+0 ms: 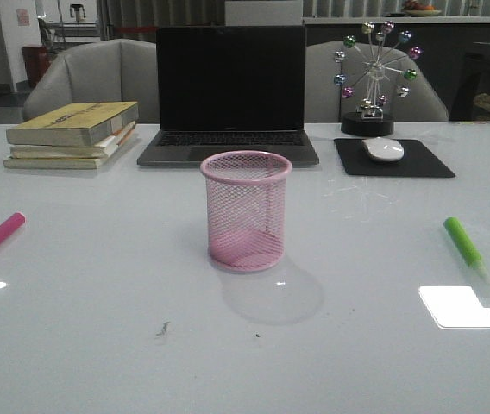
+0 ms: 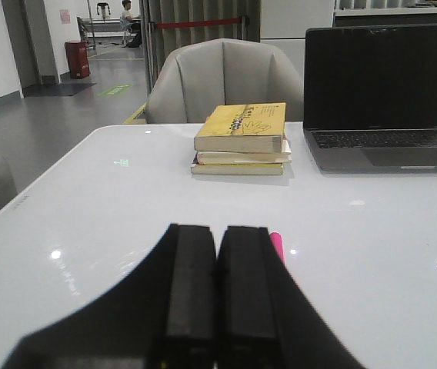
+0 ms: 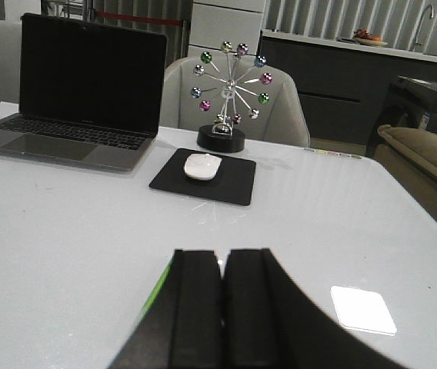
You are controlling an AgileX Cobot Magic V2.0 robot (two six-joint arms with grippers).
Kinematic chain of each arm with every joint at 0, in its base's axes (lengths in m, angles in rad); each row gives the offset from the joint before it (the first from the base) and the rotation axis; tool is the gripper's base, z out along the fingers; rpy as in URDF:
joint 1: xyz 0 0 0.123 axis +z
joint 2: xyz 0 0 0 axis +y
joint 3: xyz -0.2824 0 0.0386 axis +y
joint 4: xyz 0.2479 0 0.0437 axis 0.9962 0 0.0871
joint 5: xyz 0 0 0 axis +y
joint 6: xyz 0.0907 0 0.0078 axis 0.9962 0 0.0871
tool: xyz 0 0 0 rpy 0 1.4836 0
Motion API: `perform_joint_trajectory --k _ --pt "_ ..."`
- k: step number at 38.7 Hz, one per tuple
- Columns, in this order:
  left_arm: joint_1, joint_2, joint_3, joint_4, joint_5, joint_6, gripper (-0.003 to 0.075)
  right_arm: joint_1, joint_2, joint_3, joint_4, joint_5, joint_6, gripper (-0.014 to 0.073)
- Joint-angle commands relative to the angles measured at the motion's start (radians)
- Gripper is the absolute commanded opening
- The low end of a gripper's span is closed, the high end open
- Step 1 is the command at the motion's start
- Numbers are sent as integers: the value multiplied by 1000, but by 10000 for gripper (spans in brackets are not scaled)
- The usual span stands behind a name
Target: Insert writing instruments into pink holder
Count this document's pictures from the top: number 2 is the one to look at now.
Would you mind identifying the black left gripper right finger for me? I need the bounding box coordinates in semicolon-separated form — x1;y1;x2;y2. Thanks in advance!
215;226;362;368

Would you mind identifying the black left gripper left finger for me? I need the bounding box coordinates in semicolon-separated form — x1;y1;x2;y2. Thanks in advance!
3;224;215;368

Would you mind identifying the pink highlighter pen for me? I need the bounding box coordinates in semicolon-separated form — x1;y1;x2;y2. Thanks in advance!
269;231;285;262

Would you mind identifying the bottom yellow book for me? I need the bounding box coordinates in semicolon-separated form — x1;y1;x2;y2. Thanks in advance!
191;163;284;175

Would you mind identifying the yellow book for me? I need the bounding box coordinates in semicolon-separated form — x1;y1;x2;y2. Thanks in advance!
191;163;284;175
194;102;286;153

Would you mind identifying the middle white book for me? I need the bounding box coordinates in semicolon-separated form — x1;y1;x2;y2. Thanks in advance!
194;139;292;165

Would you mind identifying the yellow top book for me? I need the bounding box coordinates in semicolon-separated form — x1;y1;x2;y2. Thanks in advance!
194;102;286;153

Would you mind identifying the grey laptop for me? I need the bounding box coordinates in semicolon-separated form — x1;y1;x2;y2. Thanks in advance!
302;24;437;173

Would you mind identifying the grey left armchair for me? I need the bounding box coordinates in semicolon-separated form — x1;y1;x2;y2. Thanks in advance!
145;38;304;124

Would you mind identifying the red trash bin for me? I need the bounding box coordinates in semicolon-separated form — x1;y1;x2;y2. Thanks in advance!
65;41;90;78

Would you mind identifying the seated person in background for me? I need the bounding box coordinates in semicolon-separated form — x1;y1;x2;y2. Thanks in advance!
120;0;142;48

